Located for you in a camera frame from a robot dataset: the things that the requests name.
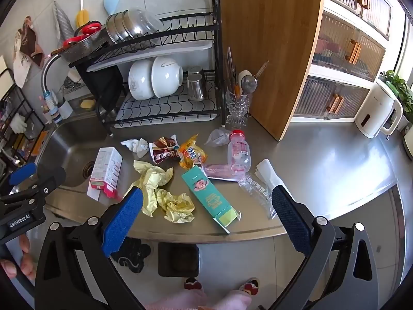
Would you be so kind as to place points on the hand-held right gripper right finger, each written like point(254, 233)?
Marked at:
point(290, 219)

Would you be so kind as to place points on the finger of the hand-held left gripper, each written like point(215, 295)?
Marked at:
point(22, 172)
point(48, 180)

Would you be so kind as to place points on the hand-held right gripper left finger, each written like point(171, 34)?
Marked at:
point(124, 219)

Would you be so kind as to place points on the clear printed wrapper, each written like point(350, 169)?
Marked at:
point(256, 190)

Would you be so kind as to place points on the pink white carton box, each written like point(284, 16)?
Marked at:
point(108, 171)

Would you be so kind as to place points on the white paper napkin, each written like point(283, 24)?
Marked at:
point(267, 171)

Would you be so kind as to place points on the black waste bin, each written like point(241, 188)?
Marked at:
point(177, 258)

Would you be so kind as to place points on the white tissue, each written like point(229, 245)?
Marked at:
point(137, 147)

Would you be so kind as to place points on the brown snack wrapper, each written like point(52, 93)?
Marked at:
point(163, 153)

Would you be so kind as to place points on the clear bottle red cap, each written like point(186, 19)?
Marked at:
point(239, 155)

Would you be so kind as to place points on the pink clear pouch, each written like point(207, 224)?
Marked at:
point(219, 171)

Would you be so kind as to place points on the green carton box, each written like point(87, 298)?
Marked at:
point(206, 193)

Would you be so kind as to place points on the orange snack wrapper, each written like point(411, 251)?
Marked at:
point(192, 155)

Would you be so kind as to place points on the clear plastic bag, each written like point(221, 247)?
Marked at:
point(217, 137)

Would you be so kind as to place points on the person's left hand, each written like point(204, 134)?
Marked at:
point(27, 264)

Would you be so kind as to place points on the stainless steel sink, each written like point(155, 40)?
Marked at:
point(71, 148)

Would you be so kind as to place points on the white glove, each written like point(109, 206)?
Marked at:
point(18, 123)

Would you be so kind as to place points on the blue white faucet extender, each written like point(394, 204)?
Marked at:
point(53, 109)

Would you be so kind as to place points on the white sink caddy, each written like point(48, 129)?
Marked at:
point(66, 109)

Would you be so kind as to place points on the red white slipper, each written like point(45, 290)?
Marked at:
point(249, 286)
point(193, 284)

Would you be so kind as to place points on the yellow soap bar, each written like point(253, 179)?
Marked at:
point(87, 104)

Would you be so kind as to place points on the steel wool scourer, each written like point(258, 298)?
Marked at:
point(69, 84)

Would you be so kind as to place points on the white box appliance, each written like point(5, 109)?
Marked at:
point(5, 74)

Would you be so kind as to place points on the white hanging cloth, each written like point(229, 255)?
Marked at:
point(21, 71)

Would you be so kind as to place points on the pink fleece pajama pants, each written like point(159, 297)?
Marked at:
point(226, 302)

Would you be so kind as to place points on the black cloth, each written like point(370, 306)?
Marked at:
point(100, 87)

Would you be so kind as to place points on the white sponge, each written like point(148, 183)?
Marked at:
point(73, 76)

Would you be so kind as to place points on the steel faucet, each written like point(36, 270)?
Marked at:
point(48, 67)

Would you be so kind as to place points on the glass utensil holder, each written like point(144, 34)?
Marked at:
point(238, 109)

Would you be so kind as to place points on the brown hanging cloth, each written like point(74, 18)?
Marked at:
point(29, 48)

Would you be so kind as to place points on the metal colander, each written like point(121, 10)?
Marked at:
point(80, 50)

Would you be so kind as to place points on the white patterned bowl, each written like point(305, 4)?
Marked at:
point(140, 80)

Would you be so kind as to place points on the white lower drip tray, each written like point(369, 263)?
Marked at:
point(211, 106)

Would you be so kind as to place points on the white drip tray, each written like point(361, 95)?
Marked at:
point(211, 106)
point(155, 53)

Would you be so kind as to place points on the white electric kettle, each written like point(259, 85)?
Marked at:
point(374, 109)

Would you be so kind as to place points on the white round container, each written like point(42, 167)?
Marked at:
point(409, 143)

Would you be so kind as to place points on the metal spoon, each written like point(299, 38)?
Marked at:
point(249, 84)

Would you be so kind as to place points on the white plain bowl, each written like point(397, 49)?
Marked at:
point(166, 77)

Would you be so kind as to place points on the steel cup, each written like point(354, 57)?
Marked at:
point(195, 70)
point(195, 88)

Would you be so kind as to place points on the pale wooden spoon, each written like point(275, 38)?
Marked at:
point(243, 76)

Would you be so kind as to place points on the thin bottle brush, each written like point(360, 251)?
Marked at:
point(262, 68)

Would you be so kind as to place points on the black two-tier dish rack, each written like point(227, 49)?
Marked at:
point(222, 80)

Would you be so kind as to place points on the grey hanging towel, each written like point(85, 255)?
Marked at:
point(63, 22)

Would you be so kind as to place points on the white storage drawer cabinet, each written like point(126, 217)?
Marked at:
point(338, 71)

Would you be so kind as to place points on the red scissors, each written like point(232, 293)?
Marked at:
point(92, 27)

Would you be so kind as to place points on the brown chopsticks bundle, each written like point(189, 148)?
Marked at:
point(229, 71)

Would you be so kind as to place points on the wooden cutting board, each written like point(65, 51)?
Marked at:
point(271, 55)

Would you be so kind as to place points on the white upper drip tray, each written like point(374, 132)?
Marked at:
point(155, 53)

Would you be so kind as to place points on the yellow sponge brush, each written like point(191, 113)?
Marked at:
point(82, 16)

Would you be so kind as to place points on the green potted plant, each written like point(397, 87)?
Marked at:
point(400, 87)

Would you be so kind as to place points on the light blue silicone scraper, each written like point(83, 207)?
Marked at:
point(111, 1)

